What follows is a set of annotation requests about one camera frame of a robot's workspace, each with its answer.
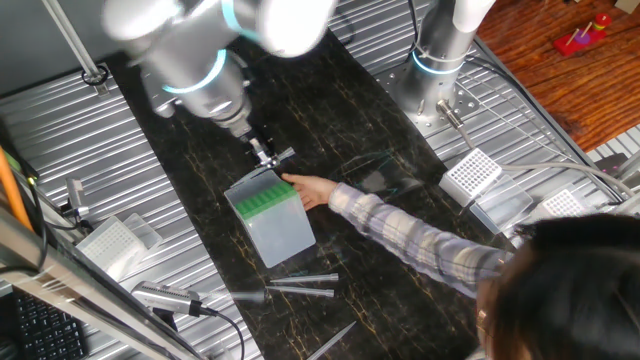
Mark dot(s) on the small metal foot bracket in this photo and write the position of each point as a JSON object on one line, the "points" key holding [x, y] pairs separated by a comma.
{"points": [[76, 192]]}

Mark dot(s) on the white pipette tip rack box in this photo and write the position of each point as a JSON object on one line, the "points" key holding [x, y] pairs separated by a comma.
{"points": [[112, 245], [565, 202], [470, 175]]}

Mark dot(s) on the metal pole foot bracket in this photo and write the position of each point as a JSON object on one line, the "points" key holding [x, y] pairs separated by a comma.
{"points": [[102, 90]]}

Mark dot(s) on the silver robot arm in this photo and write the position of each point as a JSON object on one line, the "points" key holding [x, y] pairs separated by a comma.
{"points": [[190, 55]]}

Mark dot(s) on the dark haired person head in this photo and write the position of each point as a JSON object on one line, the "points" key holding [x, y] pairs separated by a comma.
{"points": [[575, 300]]}

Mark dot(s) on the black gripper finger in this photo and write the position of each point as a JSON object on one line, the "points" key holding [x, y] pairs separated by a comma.
{"points": [[272, 154], [260, 156]]}

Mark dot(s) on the green pipette tip holder box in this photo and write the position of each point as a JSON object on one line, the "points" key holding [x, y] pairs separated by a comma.
{"points": [[275, 230]]}

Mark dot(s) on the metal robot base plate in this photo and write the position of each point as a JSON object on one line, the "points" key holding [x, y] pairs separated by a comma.
{"points": [[465, 102]]}

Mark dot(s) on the black marble mat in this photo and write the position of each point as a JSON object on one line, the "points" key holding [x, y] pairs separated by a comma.
{"points": [[350, 125]]}

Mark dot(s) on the small dark electronic box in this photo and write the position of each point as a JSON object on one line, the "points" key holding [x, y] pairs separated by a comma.
{"points": [[615, 162]]}

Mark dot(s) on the black keyboard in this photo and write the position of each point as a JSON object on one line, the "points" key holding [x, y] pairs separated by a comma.
{"points": [[45, 332]]}

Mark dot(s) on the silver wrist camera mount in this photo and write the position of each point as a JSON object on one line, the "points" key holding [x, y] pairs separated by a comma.
{"points": [[157, 97]]}

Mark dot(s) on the aluminium frame strut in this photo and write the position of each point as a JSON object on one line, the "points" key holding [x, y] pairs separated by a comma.
{"points": [[75, 285]]}

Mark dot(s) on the person right hand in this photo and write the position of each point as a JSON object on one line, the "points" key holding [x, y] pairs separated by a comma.
{"points": [[315, 192]]}

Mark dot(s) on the aluminium profile bar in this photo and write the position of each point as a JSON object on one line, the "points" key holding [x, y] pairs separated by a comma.
{"points": [[630, 202]]}

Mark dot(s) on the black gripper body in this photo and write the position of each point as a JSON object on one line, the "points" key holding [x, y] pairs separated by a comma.
{"points": [[257, 141]]}

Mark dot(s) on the grey vented depth camera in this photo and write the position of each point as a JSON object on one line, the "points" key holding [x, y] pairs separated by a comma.
{"points": [[165, 297]]}

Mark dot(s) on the plaid sleeved right forearm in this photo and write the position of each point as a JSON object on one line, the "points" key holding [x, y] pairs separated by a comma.
{"points": [[400, 230]]}

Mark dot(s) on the slim metal pole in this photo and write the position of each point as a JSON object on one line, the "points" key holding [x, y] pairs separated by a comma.
{"points": [[72, 40]]}

